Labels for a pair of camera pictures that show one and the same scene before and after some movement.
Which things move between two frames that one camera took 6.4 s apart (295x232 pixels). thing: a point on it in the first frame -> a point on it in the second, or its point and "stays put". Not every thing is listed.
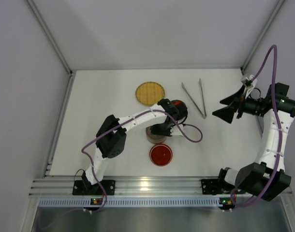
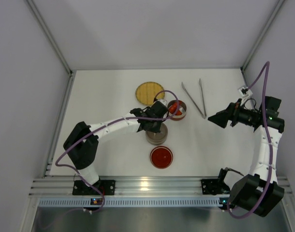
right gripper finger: [233, 99] -> [228, 111]
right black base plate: [214, 187] stays put
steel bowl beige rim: [156, 139] stays put
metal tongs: [203, 116] stays put
